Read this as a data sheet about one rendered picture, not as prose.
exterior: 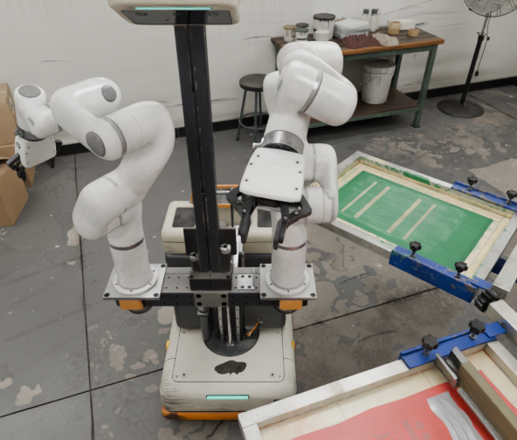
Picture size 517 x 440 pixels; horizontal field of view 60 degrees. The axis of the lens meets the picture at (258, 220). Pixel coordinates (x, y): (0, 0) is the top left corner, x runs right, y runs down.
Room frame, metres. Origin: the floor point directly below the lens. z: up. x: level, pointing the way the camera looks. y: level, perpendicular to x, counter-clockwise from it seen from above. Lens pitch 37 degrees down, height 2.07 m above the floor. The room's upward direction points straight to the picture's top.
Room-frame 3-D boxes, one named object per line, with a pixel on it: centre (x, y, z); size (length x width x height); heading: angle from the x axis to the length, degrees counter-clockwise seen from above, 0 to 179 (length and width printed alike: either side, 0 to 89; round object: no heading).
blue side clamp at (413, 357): (0.80, -0.55, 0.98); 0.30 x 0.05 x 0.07; 110
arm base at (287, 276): (0.94, -0.08, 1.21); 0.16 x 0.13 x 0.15; 0
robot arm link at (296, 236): (0.93, -0.09, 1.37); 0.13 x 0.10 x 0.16; 91
